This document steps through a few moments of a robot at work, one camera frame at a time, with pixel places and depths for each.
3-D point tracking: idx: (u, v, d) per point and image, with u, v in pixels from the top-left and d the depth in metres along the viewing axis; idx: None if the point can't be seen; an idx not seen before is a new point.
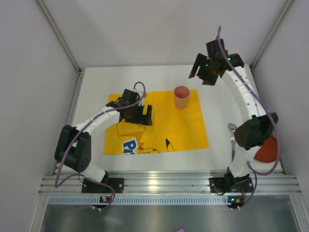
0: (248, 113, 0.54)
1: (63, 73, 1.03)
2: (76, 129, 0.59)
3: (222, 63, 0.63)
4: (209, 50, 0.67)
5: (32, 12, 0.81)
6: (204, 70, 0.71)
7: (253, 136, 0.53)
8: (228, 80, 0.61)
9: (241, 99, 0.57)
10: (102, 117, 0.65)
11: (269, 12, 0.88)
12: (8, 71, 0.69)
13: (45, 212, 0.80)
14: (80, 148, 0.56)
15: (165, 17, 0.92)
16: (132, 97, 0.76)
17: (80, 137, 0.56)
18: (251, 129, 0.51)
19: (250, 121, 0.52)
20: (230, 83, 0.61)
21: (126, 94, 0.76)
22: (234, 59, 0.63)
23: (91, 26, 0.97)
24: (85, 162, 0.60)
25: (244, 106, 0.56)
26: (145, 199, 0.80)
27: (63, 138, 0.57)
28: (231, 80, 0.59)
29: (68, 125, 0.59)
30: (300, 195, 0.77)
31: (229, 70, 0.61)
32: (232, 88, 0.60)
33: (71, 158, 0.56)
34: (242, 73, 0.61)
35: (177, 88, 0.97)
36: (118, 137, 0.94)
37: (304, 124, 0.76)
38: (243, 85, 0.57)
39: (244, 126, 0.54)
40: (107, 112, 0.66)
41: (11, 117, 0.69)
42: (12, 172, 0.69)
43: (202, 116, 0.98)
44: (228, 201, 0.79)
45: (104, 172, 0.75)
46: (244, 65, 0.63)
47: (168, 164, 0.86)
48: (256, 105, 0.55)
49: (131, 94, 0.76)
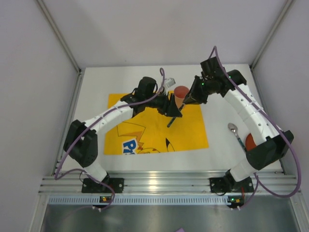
0: (262, 136, 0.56)
1: (62, 73, 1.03)
2: (84, 126, 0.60)
3: (222, 82, 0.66)
4: (204, 70, 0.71)
5: (33, 13, 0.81)
6: (199, 90, 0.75)
7: (267, 157, 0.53)
8: (232, 100, 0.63)
9: (251, 121, 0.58)
10: (113, 113, 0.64)
11: (270, 13, 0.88)
12: (7, 70, 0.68)
13: (45, 212, 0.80)
14: (86, 145, 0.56)
15: (165, 16, 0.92)
16: (148, 88, 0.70)
17: (86, 135, 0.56)
18: (266, 150, 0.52)
19: (266, 145, 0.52)
20: (235, 104, 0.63)
21: (142, 86, 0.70)
22: (236, 77, 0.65)
23: (90, 25, 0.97)
24: (91, 157, 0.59)
25: (255, 127, 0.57)
26: (144, 199, 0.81)
27: (72, 132, 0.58)
28: (239, 105, 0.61)
29: (78, 121, 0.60)
30: (300, 195, 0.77)
31: (232, 90, 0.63)
32: (239, 108, 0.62)
33: (77, 152, 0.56)
34: (246, 91, 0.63)
35: (177, 88, 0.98)
36: (118, 137, 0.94)
37: (304, 125, 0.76)
38: (251, 107, 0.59)
39: (258, 148, 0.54)
40: (119, 109, 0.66)
41: (11, 116, 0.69)
42: (11, 172, 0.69)
43: (202, 116, 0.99)
44: (228, 201, 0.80)
45: (105, 173, 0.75)
46: (245, 82, 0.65)
47: (167, 164, 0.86)
48: (267, 125, 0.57)
49: (147, 86, 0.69)
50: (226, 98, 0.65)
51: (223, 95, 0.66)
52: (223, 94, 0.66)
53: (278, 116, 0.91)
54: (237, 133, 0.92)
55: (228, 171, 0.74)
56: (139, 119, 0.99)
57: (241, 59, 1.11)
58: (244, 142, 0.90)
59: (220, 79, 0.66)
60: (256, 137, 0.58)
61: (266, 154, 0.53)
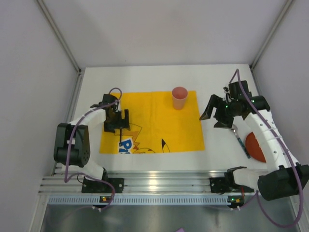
0: (275, 164, 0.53)
1: (62, 73, 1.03)
2: (71, 126, 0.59)
3: (245, 105, 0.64)
4: (231, 92, 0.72)
5: (32, 13, 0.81)
6: (222, 113, 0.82)
7: (277, 188, 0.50)
8: (253, 124, 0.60)
9: (267, 147, 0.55)
10: (92, 114, 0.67)
11: (269, 13, 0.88)
12: (7, 70, 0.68)
13: (45, 212, 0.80)
14: (80, 138, 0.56)
15: (165, 16, 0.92)
16: (112, 99, 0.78)
17: (77, 128, 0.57)
18: (277, 180, 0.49)
19: (276, 173, 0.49)
20: (254, 128, 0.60)
21: (106, 97, 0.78)
22: (260, 102, 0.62)
23: (90, 25, 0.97)
24: (86, 153, 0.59)
25: (270, 154, 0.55)
26: (144, 198, 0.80)
27: (61, 135, 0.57)
28: (258, 129, 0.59)
29: (62, 123, 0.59)
30: (300, 196, 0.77)
31: (253, 113, 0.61)
32: (257, 133, 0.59)
33: (72, 151, 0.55)
34: (267, 116, 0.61)
35: (175, 89, 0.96)
36: (114, 137, 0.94)
37: (304, 125, 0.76)
38: (270, 133, 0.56)
39: (268, 177, 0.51)
40: (95, 110, 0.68)
41: (11, 116, 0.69)
42: (11, 172, 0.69)
43: (199, 117, 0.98)
44: (228, 201, 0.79)
45: (102, 168, 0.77)
46: (269, 109, 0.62)
47: (162, 165, 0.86)
48: (283, 154, 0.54)
49: (111, 97, 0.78)
50: (247, 122, 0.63)
51: (245, 118, 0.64)
52: (245, 117, 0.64)
53: (278, 117, 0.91)
54: (237, 133, 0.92)
55: (230, 170, 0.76)
56: (136, 118, 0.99)
57: (241, 59, 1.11)
58: (244, 142, 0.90)
59: (244, 101, 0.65)
60: (269, 165, 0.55)
61: (277, 185, 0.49)
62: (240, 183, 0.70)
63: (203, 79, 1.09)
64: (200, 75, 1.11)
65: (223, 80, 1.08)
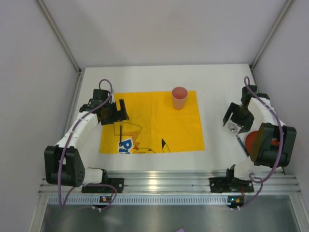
0: None
1: (62, 73, 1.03)
2: (59, 148, 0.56)
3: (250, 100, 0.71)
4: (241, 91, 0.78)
5: (32, 13, 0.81)
6: (237, 115, 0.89)
7: (264, 141, 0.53)
8: (251, 105, 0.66)
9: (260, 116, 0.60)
10: (81, 124, 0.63)
11: (269, 13, 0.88)
12: (7, 69, 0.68)
13: (45, 212, 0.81)
14: (70, 164, 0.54)
15: (165, 16, 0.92)
16: (104, 95, 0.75)
17: (66, 153, 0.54)
18: (263, 131, 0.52)
19: (263, 125, 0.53)
20: (252, 107, 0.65)
21: (96, 93, 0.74)
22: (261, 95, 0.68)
23: (90, 25, 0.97)
24: (80, 174, 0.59)
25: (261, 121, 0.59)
26: (145, 199, 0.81)
27: (50, 161, 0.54)
28: (254, 106, 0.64)
29: (49, 146, 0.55)
30: (299, 195, 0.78)
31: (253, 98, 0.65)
32: (254, 110, 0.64)
33: (65, 175, 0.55)
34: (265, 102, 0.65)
35: (175, 89, 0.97)
36: (113, 136, 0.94)
37: (304, 125, 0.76)
38: (264, 106, 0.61)
39: (257, 134, 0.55)
40: (84, 118, 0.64)
41: (11, 116, 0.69)
42: (11, 172, 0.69)
43: (199, 117, 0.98)
44: (228, 201, 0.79)
45: (102, 170, 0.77)
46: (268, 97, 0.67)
47: (164, 164, 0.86)
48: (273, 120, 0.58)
49: (102, 93, 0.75)
50: (249, 108, 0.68)
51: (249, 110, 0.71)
52: None
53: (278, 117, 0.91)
54: (236, 133, 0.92)
55: (232, 166, 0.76)
56: (135, 118, 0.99)
57: (241, 59, 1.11)
58: (244, 142, 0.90)
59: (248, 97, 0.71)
60: None
61: (263, 137, 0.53)
62: (240, 176, 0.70)
63: (203, 79, 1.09)
64: (200, 75, 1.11)
65: (223, 80, 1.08)
